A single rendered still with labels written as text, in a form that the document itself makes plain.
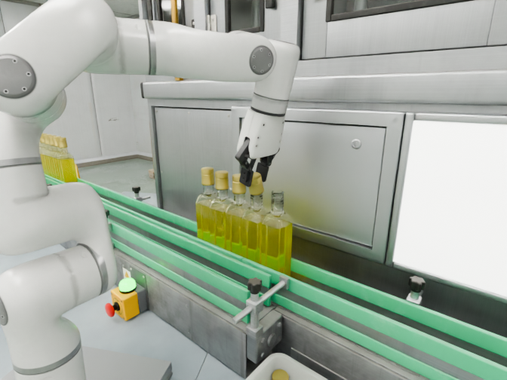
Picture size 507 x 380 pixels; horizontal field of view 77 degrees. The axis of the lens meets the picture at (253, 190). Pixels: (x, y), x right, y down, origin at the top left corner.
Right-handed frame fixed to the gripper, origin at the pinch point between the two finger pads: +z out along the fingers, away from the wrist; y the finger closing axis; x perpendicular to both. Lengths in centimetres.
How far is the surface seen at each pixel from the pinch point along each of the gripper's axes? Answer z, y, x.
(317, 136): -10.1, -13.8, 5.9
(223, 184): 6.5, 0.2, -8.6
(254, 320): 21.0, 14.4, 18.2
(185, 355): 42.6, 18.1, 4.8
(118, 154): 250, -263, -543
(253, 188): 2.6, 1.2, 1.7
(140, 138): 215, -306, -534
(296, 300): 21.2, 2.6, 20.7
